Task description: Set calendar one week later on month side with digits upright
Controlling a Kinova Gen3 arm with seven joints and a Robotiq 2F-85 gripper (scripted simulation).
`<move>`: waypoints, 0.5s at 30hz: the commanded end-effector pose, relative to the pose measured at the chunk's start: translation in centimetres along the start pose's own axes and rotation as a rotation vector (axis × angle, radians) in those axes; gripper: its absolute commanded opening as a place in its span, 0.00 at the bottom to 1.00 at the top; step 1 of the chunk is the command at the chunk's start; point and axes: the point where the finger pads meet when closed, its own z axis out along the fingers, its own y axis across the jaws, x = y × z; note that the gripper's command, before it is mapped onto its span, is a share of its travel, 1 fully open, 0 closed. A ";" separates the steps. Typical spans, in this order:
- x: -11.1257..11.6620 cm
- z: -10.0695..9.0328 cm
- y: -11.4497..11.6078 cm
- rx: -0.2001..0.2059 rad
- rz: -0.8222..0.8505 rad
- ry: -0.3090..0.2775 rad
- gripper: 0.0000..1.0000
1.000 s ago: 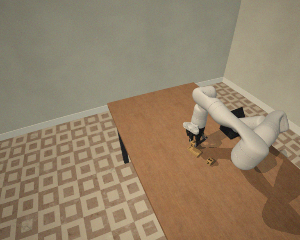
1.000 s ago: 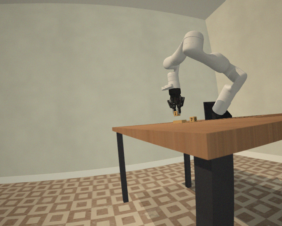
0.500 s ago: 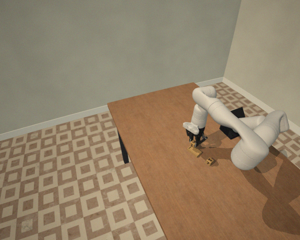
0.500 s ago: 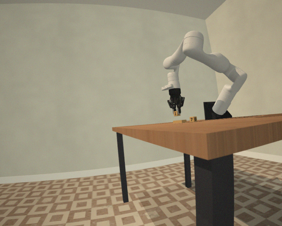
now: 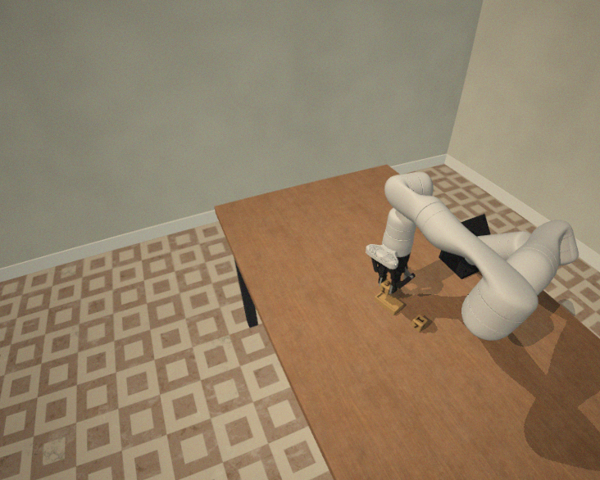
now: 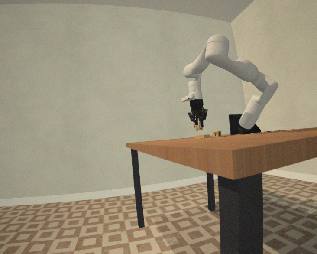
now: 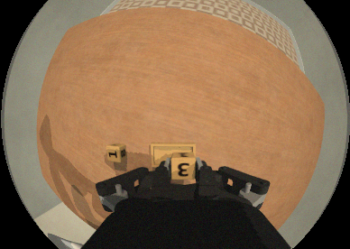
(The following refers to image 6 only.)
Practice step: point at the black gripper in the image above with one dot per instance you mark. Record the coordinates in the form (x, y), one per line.
(197, 112)

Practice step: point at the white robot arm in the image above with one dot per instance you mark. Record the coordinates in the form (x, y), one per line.
(216, 53)

